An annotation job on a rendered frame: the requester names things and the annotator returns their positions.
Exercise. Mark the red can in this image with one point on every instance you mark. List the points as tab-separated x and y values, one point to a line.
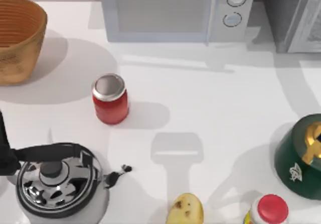
110	101

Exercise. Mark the pale microwave oven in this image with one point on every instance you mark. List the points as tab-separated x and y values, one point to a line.
173	10

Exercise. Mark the yellow potato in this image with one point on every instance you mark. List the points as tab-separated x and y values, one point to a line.
185	209

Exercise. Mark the microwave knob with arc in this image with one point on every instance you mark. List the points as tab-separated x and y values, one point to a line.
232	19

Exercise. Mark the red capped bottle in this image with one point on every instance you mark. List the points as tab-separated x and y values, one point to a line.
269	210

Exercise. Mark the woven wicker basket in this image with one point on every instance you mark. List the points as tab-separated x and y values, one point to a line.
17	45

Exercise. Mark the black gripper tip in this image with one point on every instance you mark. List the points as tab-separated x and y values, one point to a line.
5	153

